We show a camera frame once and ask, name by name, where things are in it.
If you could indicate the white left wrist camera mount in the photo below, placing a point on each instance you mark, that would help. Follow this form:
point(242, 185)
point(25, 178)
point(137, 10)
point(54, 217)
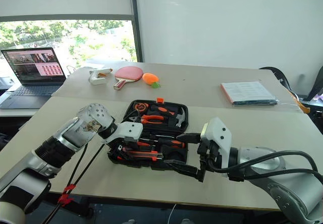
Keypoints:
point(131, 129)

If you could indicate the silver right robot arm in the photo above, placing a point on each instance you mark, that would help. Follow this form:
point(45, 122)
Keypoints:
point(290, 191)

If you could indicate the dark rounded shape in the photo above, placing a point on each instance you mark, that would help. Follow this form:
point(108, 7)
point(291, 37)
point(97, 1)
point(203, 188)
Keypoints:
point(186, 221)

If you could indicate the white plastic hand tool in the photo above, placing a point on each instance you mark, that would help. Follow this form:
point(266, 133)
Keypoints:
point(97, 80)

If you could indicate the steel claw hammer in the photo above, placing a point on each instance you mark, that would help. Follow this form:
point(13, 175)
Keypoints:
point(181, 120)

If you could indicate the orange utility knife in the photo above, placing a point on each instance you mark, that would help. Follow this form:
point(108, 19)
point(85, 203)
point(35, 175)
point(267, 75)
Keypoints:
point(143, 155)

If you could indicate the black tool case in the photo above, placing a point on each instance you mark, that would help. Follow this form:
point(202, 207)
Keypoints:
point(141, 164)

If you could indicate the stack of papers booklet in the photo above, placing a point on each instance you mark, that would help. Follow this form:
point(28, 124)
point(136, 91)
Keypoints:
point(247, 90)

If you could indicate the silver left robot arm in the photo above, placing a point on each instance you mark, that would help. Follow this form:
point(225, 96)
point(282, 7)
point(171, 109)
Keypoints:
point(75, 130)

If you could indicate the orange toy carrot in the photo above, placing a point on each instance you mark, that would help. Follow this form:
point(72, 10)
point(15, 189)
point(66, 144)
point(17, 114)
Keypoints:
point(150, 79)

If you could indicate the open laptop computer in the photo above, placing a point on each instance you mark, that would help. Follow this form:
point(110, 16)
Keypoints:
point(32, 82)

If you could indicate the black chair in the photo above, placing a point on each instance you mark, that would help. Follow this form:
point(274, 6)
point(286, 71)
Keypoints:
point(280, 76)

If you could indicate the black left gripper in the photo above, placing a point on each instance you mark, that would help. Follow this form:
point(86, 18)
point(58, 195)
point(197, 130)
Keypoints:
point(131, 140)

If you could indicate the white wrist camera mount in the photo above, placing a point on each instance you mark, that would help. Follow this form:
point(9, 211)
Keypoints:
point(219, 133)
point(131, 129)

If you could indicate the red table tennis paddle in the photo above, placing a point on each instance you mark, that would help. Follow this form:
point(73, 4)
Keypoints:
point(128, 74)

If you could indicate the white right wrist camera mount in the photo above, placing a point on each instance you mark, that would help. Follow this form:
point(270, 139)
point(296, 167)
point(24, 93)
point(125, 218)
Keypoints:
point(219, 133)

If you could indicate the orange black tape measure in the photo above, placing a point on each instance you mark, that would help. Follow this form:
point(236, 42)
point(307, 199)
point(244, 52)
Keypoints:
point(141, 106)

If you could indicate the window with black frame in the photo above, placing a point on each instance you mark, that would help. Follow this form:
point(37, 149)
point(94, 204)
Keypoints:
point(75, 40)

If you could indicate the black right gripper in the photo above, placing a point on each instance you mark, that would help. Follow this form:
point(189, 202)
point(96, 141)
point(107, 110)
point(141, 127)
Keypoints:
point(210, 154)

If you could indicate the dark item in clear bag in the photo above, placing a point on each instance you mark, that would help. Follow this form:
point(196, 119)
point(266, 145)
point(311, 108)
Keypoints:
point(255, 103)

